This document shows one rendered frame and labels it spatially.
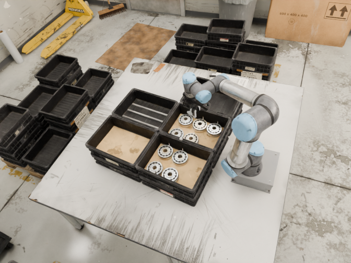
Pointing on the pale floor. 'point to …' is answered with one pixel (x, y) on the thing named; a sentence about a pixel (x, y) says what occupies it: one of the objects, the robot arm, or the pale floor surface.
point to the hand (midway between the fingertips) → (197, 114)
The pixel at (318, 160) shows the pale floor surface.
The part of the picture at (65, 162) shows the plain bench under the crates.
